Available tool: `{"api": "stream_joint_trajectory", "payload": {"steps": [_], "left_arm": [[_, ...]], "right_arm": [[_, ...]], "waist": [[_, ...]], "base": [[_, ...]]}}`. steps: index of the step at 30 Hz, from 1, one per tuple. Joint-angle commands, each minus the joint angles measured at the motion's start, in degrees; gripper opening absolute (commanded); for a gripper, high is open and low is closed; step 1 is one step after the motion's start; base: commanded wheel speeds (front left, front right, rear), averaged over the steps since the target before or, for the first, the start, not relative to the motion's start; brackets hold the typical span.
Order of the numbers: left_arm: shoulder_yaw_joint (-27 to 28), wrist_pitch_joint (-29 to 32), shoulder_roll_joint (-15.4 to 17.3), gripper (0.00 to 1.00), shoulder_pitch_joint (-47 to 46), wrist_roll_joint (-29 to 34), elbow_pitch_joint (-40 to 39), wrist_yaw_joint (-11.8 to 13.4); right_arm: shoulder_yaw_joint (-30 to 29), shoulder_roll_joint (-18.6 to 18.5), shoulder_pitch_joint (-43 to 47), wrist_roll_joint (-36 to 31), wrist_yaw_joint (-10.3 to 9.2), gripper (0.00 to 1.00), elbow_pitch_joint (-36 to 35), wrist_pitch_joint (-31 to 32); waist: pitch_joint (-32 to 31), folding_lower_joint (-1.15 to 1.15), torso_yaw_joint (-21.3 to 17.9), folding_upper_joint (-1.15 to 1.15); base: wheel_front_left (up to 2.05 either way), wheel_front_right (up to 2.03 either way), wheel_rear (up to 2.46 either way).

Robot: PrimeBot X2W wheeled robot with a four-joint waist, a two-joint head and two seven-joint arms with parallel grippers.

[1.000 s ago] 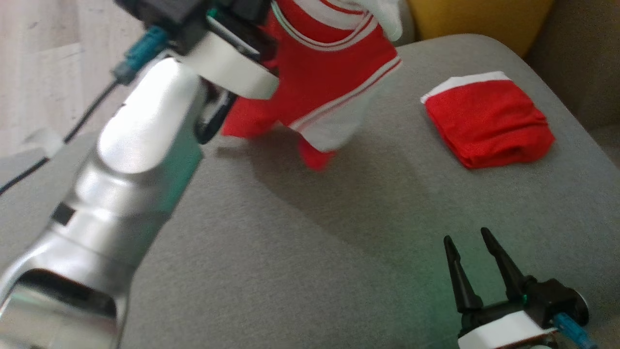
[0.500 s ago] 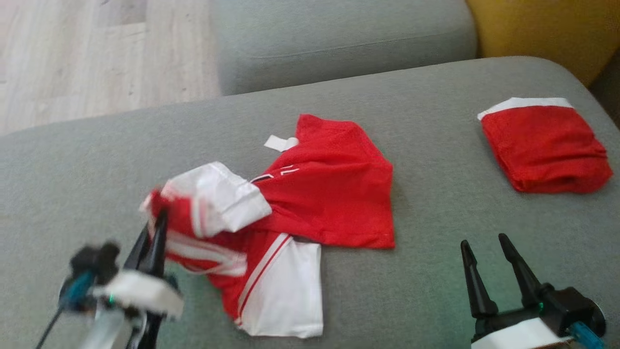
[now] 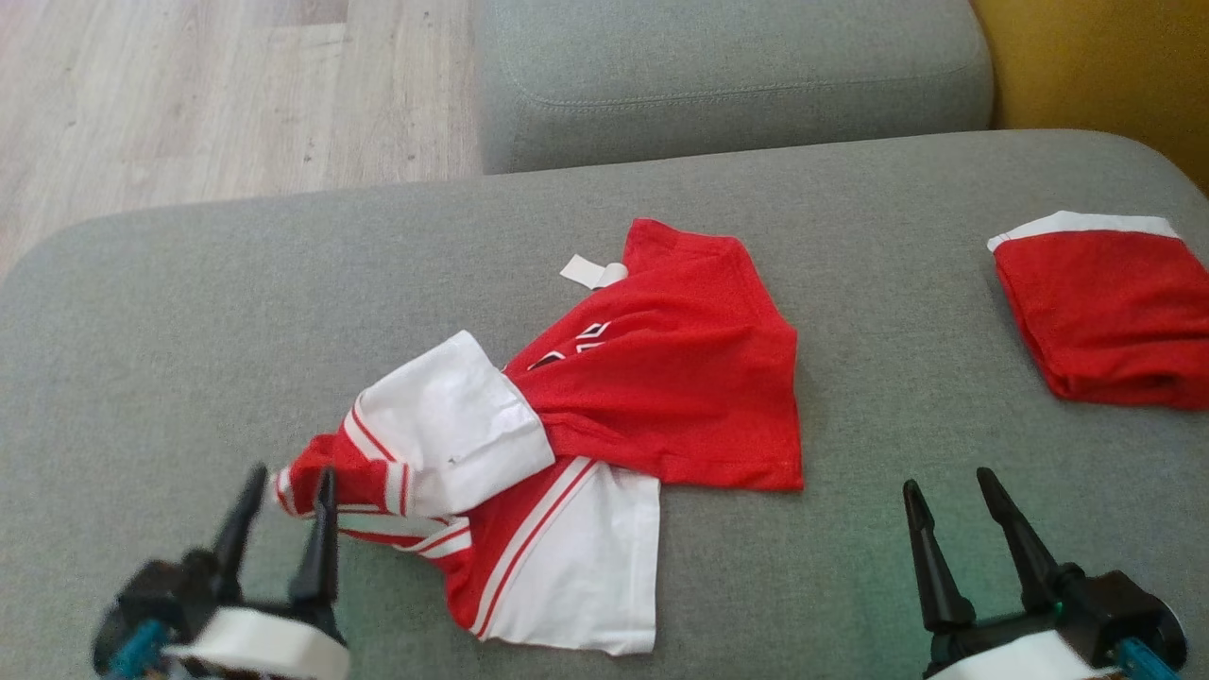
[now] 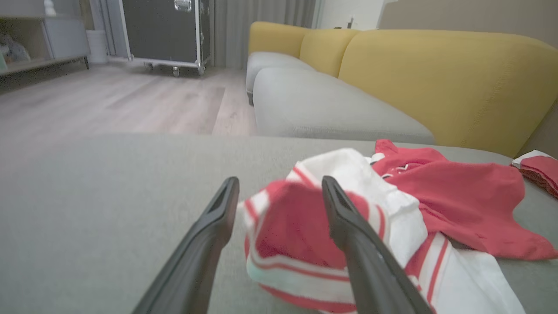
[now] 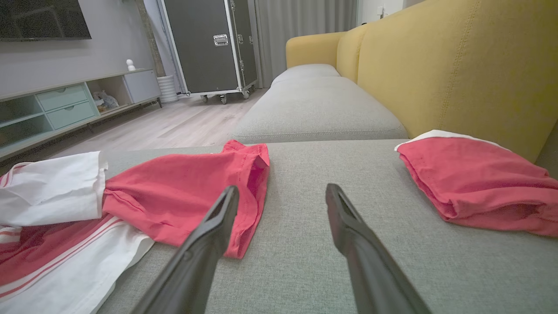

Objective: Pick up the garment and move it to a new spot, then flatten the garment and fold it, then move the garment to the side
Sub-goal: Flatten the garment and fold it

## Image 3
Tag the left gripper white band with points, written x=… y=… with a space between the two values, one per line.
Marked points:
x=255 y=647

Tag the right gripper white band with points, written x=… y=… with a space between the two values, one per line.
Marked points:
x=1020 y=656

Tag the red shorts with white trim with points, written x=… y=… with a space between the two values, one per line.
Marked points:
x=1115 y=312

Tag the red and white jersey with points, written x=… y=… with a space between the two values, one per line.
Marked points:
x=680 y=378

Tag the wide grey sofa seat cushion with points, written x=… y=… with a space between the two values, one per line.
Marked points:
x=189 y=331

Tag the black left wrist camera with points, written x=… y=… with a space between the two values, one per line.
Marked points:
x=142 y=595

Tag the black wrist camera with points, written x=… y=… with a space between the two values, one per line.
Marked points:
x=142 y=595
x=1133 y=604

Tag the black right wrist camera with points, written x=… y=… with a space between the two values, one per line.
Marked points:
x=1133 y=604

